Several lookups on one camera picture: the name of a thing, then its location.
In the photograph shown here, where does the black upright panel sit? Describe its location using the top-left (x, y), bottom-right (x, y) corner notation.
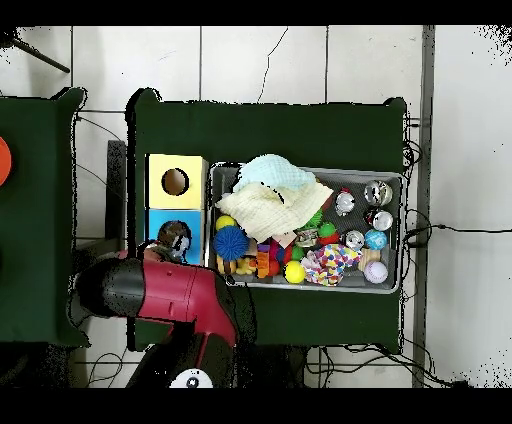
top-left (105, 139), bottom-right (128, 241)

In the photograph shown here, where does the wire mesh bin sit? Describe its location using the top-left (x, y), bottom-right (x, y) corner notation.
top-left (203, 161), bottom-right (405, 296)

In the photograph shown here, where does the orange bowl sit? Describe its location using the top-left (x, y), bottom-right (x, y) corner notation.
top-left (0, 135), bottom-right (13, 188)

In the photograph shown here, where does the white baseball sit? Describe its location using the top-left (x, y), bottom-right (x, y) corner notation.
top-left (363, 261), bottom-right (390, 285)

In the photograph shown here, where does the black power cable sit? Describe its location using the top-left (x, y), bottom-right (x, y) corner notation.
top-left (403, 223), bottom-right (512, 246)

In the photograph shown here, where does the crushed red silver can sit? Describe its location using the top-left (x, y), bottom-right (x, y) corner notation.
top-left (334, 189), bottom-right (356, 217)

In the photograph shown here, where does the mint knitted cloth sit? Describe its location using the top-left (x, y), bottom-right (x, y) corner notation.
top-left (233, 153), bottom-right (317, 193)

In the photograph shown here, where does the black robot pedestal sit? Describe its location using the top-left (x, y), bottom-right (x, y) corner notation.
top-left (255, 345), bottom-right (309, 389)

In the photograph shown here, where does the blue green globe ball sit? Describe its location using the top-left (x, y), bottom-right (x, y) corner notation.
top-left (364, 228), bottom-right (389, 252)

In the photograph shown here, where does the polka dot cloth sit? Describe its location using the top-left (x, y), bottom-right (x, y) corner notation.
top-left (300, 243), bottom-right (363, 287)

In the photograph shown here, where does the crushed black silver can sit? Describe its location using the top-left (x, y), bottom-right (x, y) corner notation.
top-left (364, 208), bottom-right (395, 232)

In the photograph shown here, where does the yellow tennis ball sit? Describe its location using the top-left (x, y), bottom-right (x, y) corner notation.
top-left (284, 260), bottom-right (307, 285)

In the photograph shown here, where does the cream knitted cloth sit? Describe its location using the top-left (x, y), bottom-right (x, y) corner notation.
top-left (215, 181), bottom-right (335, 243)

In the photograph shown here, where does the wooden box with three holes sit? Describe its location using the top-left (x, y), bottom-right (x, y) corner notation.
top-left (143, 153), bottom-right (209, 267)

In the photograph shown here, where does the large blue koosh ball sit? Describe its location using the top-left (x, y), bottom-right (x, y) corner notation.
top-left (212, 225), bottom-right (251, 262)

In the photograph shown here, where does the dark green side tablecloth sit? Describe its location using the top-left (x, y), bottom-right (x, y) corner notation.
top-left (0, 86), bottom-right (92, 347)

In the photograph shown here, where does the black tripod leg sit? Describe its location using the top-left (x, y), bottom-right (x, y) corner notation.
top-left (11, 37), bottom-right (71, 74)

